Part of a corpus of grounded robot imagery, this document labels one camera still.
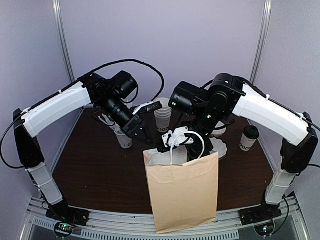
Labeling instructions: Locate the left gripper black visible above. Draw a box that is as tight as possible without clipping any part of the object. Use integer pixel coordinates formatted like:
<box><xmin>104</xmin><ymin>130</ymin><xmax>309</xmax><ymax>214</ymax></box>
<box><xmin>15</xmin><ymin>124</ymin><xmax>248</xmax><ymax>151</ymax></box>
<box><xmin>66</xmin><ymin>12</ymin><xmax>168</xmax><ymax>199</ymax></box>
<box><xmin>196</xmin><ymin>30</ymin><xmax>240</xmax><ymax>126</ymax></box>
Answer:
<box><xmin>97</xmin><ymin>95</ymin><xmax>155</xmax><ymax>147</ymax></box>

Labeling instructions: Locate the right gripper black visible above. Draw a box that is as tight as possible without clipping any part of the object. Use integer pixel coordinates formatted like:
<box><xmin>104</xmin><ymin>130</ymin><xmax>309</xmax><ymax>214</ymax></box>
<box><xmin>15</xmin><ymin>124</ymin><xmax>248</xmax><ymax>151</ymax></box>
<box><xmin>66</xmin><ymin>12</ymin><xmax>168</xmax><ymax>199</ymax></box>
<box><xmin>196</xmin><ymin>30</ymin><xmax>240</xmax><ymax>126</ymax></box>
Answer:
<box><xmin>180</xmin><ymin>105</ymin><xmax>222</xmax><ymax>165</ymax></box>

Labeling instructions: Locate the stack of white paper cups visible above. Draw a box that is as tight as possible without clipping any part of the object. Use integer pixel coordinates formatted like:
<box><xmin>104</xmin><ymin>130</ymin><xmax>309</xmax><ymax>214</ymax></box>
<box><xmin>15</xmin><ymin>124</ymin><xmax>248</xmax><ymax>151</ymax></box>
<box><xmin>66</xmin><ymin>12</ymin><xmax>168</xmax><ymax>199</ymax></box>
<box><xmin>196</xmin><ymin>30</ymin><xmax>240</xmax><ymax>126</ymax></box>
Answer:
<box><xmin>154</xmin><ymin>97</ymin><xmax>172</xmax><ymax>133</ymax></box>

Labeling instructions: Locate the single white paper cup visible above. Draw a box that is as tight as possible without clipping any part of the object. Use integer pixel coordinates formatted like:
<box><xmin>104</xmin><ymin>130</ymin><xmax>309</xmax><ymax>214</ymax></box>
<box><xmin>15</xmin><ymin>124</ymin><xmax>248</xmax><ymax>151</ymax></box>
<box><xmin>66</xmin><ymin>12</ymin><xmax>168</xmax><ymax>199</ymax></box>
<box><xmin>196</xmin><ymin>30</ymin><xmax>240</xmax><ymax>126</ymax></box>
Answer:
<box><xmin>239</xmin><ymin>134</ymin><xmax>256</xmax><ymax>152</ymax></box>

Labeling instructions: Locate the brown paper takeout bag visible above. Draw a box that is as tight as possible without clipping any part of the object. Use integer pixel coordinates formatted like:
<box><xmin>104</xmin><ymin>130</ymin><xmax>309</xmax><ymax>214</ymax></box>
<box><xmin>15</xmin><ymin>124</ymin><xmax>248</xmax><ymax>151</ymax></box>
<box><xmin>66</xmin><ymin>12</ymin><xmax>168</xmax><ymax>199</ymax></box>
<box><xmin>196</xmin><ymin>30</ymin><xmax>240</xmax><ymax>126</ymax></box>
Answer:
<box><xmin>143</xmin><ymin>147</ymin><xmax>219</xmax><ymax>234</ymax></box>

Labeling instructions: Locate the black lid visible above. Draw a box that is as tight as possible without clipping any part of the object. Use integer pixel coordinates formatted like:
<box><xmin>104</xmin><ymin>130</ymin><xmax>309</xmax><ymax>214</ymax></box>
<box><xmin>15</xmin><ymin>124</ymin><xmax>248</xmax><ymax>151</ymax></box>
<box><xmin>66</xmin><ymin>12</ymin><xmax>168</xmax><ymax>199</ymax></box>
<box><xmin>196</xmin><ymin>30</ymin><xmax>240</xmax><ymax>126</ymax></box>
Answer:
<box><xmin>243</xmin><ymin>125</ymin><xmax>260</xmax><ymax>140</ymax></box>

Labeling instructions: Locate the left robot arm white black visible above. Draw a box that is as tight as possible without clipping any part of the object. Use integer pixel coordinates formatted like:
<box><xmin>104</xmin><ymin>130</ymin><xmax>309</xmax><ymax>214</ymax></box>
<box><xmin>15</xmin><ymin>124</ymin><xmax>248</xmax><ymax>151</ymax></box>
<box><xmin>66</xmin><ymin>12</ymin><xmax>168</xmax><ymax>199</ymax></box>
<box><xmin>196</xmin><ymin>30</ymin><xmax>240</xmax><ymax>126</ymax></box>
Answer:
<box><xmin>14</xmin><ymin>71</ymin><xmax>153</xmax><ymax>222</ymax></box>

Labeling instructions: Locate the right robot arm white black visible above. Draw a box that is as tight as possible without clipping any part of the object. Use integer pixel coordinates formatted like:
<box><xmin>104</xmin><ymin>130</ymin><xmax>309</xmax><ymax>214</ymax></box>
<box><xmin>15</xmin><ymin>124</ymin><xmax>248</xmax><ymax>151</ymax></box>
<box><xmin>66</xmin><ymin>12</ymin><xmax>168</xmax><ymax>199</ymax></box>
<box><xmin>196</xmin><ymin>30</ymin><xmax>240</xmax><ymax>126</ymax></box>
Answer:
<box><xmin>181</xmin><ymin>73</ymin><xmax>319</xmax><ymax>221</ymax></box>

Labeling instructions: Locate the white scalloped bowl black rim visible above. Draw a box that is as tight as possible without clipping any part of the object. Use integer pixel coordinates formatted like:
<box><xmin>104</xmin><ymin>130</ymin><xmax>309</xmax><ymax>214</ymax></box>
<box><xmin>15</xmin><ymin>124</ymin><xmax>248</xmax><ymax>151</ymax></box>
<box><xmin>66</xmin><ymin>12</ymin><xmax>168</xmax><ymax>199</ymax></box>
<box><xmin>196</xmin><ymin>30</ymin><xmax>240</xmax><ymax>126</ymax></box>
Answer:
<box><xmin>210</xmin><ymin>137</ymin><xmax>228</xmax><ymax>160</ymax></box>

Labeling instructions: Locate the white cup holding straws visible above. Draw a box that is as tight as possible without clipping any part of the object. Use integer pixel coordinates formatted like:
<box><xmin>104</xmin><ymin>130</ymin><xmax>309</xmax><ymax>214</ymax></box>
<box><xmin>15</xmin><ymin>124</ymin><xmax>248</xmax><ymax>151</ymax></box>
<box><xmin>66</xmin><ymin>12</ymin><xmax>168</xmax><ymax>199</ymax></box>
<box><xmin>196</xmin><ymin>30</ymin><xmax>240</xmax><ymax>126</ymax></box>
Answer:
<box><xmin>114</xmin><ymin>128</ymin><xmax>133</xmax><ymax>149</ymax></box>

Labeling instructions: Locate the plain white round bowl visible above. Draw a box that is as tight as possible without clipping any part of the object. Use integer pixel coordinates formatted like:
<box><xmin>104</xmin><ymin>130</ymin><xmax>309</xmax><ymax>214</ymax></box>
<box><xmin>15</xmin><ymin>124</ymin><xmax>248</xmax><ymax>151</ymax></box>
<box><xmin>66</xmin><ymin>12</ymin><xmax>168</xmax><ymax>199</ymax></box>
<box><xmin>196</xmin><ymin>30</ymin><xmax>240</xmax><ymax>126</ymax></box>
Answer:
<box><xmin>212</xmin><ymin>121</ymin><xmax>226</xmax><ymax>138</ymax></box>

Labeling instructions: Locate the bundle of wrapped white straws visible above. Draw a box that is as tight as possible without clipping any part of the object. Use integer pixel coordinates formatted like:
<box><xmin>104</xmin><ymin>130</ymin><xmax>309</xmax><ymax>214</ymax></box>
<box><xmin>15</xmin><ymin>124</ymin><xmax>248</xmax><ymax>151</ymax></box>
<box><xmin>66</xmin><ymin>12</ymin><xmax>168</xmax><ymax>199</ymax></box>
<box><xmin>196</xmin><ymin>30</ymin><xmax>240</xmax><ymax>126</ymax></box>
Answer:
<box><xmin>98</xmin><ymin>113</ymin><xmax>119</xmax><ymax>131</ymax></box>

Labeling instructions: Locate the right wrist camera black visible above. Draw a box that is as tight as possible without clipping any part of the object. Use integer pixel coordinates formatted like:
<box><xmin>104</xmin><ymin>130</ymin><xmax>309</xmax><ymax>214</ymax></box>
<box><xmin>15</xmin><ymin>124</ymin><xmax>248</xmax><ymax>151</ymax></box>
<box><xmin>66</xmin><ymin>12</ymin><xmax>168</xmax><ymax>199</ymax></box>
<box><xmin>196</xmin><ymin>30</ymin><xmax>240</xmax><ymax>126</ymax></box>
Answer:
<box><xmin>168</xmin><ymin>81</ymin><xmax>200</xmax><ymax>116</ymax></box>

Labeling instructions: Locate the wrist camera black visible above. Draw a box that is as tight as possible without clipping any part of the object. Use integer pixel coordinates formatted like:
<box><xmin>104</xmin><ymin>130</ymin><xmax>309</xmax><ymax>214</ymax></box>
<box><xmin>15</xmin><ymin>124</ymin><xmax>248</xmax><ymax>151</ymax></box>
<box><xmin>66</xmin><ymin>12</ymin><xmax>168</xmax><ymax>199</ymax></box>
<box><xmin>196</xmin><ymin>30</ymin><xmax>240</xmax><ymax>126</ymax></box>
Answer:
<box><xmin>168</xmin><ymin>81</ymin><xmax>200</xmax><ymax>116</ymax></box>
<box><xmin>110</xmin><ymin>70</ymin><xmax>138</xmax><ymax>99</ymax></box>

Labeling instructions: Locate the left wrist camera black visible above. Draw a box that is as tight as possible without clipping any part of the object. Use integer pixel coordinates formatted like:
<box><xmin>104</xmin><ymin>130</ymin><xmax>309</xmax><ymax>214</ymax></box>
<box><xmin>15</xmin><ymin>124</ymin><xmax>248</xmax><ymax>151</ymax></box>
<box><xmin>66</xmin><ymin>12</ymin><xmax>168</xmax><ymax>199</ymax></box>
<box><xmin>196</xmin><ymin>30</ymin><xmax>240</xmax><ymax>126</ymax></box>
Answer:
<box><xmin>110</xmin><ymin>70</ymin><xmax>138</xmax><ymax>99</ymax></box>

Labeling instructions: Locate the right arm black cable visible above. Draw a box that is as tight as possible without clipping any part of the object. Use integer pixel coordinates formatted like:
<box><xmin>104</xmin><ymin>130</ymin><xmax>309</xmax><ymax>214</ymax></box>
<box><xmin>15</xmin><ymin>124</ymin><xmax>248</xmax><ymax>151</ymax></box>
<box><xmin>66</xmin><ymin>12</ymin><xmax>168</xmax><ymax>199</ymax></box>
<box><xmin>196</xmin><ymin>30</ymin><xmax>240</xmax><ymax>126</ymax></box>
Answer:
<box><xmin>239</xmin><ymin>77</ymin><xmax>320</xmax><ymax>226</ymax></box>

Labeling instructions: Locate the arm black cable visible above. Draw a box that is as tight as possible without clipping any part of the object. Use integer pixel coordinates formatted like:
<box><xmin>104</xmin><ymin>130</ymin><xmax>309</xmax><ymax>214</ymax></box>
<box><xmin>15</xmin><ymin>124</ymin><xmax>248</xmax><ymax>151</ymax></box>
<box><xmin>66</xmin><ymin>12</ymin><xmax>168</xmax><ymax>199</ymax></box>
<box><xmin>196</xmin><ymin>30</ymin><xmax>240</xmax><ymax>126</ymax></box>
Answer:
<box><xmin>0</xmin><ymin>58</ymin><xmax>166</xmax><ymax>171</ymax></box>
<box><xmin>239</xmin><ymin>77</ymin><xmax>320</xmax><ymax>226</ymax></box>

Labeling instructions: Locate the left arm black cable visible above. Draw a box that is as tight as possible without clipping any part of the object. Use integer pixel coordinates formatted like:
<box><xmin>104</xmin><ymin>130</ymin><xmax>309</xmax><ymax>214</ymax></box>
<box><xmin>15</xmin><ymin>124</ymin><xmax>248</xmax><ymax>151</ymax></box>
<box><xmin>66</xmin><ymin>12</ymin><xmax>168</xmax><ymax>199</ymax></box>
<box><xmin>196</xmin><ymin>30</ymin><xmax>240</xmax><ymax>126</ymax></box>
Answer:
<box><xmin>0</xmin><ymin>58</ymin><xmax>166</xmax><ymax>171</ymax></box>

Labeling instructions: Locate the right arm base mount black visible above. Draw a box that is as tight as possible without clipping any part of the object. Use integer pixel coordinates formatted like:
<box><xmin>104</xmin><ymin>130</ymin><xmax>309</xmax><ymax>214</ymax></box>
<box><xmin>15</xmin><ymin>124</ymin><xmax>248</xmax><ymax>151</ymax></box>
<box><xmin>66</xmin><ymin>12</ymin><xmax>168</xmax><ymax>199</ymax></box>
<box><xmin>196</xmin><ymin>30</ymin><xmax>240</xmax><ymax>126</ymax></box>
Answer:
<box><xmin>239</xmin><ymin>199</ymin><xmax>282</xmax><ymax>226</ymax></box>

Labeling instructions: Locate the aluminium front rail frame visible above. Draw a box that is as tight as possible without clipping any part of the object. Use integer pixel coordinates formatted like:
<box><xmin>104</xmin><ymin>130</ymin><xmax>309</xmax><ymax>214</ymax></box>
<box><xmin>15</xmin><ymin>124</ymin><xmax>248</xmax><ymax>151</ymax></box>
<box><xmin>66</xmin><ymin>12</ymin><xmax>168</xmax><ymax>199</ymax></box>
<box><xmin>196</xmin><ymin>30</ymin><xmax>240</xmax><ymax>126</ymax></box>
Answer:
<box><xmin>18</xmin><ymin>196</ymin><xmax>310</xmax><ymax>240</ymax></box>

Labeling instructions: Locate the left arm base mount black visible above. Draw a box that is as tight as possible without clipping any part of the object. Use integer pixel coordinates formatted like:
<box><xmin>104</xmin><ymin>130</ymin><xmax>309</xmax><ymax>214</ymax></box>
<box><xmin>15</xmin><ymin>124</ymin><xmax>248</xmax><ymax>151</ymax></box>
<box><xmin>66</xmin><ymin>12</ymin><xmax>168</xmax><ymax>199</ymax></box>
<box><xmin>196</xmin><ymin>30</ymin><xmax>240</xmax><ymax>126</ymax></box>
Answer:
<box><xmin>45</xmin><ymin>197</ymin><xmax>90</xmax><ymax>226</ymax></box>

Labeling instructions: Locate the right aluminium corner post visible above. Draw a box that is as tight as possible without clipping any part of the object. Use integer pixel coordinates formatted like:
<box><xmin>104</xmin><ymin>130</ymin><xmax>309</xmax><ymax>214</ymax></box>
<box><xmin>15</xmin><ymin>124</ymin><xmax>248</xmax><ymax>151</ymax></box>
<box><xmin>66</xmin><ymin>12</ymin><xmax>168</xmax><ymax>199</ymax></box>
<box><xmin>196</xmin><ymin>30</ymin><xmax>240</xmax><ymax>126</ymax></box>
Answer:
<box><xmin>249</xmin><ymin>0</ymin><xmax>273</xmax><ymax>85</ymax></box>

